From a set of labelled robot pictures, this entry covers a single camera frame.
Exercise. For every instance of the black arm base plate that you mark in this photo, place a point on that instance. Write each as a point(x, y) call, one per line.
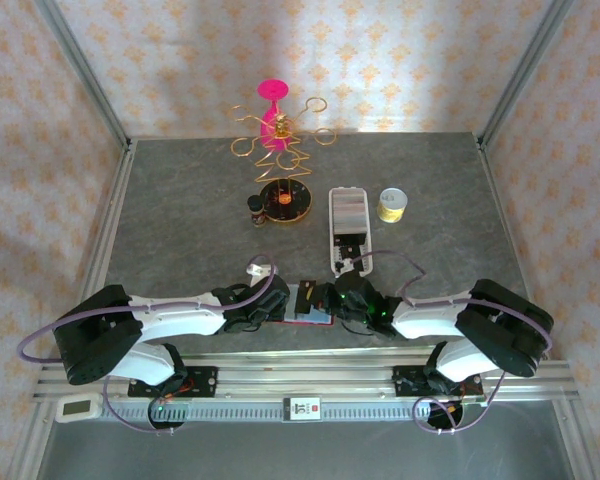
point(205, 382)
point(405, 380)

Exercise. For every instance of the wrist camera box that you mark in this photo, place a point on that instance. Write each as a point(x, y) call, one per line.
point(255, 268)
point(345, 271)

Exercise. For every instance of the aluminium frame post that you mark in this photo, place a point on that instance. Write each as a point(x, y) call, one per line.
point(87, 80)
point(522, 80)

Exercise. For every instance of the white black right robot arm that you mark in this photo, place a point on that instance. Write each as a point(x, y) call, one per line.
point(430, 320)

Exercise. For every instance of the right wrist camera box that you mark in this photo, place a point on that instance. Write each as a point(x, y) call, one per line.
point(345, 271)

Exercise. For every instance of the red card holder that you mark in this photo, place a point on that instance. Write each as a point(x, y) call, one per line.
point(305, 322)

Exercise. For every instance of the yellow tin can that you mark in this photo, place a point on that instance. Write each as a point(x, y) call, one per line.
point(393, 206)

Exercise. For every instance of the blue credit card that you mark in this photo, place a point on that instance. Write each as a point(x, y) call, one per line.
point(316, 317)

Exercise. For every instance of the grey metal sheet panel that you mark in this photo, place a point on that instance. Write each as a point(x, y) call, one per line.
point(300, 450)

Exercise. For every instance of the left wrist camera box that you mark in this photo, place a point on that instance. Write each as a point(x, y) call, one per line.
point(255, 268)

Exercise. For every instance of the aluminium table side rail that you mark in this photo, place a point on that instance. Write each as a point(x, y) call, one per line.
point(102, 250)
point(514, 250)

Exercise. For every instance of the small dark bottle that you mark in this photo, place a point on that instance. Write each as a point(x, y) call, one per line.
point(256, 212)

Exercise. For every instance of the pink wine glass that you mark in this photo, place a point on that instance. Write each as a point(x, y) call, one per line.
point(272, 90)

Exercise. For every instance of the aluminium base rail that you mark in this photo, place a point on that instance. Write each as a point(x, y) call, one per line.
point(305, 375)

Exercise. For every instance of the white label tag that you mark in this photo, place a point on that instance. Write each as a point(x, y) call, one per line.
point(302, 409)

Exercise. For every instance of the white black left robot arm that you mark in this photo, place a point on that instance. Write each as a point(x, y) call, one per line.
point(180, 315)

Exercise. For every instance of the white perforated plastic tray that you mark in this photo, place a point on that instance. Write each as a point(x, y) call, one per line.
point(332, 225)

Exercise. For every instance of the white digital thermometer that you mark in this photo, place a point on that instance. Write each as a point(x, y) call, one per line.
point(79, 408)

